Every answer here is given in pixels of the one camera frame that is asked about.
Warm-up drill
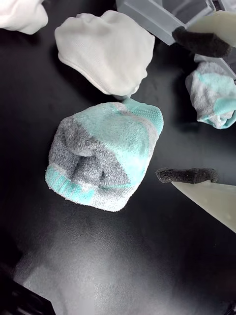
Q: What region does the gray plastic bin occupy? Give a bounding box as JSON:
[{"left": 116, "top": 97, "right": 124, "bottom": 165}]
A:
[
  {"left": 115, "top": 0, "right": 217, "bottom": 47},
  {"left": 193, "top": 53, "right": 236, "bottom": 80}
]

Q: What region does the teal and gray sock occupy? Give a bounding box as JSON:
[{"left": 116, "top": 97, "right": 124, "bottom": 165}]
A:
[
  {"left": 44, "top": 98, "right": 165, "bottom": 213},
  {"left": 184, "top": 61, "right": 236, "bottom": 130}
]

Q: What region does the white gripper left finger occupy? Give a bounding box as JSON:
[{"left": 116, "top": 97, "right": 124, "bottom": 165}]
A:
[{"left": 172, "top": 10, "right": 236, "bottom": 59}]

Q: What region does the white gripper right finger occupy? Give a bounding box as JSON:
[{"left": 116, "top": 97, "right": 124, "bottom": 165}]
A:
[{"left": 155, "top": 167, "right": 236, "bottom": 234}]

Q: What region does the small white sock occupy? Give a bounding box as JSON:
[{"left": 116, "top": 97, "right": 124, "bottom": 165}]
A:
[{"left": 54, "top": 10, "right": 156, "bottom": 97}]

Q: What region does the large white sock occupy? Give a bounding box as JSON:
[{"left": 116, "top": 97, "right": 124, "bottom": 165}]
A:
[{"left": 0, "top": 0, "right": 49, "bottom": 35}]

